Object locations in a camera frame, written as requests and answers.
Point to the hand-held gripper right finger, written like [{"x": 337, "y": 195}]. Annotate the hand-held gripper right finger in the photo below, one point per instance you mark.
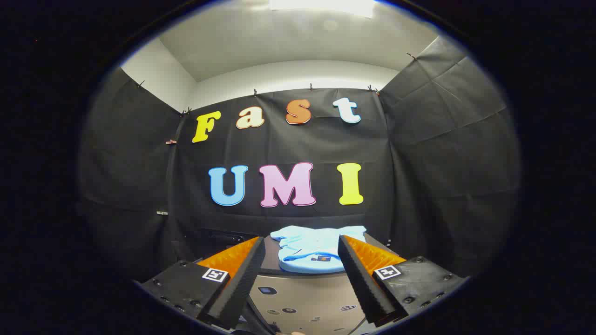
[{"x": 361, "y": 279}]

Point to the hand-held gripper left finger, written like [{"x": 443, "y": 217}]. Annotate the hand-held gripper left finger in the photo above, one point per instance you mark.
[{"x": 242, "y": 279}]

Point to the light blue button shirt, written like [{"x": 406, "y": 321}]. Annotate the light blue button shirt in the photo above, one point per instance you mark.
[{"x": 307, "y": 244}]

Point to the black backdrop cloth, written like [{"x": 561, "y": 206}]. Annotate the black backdrop cloth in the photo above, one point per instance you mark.
[{"x": 298, "y": 144}]

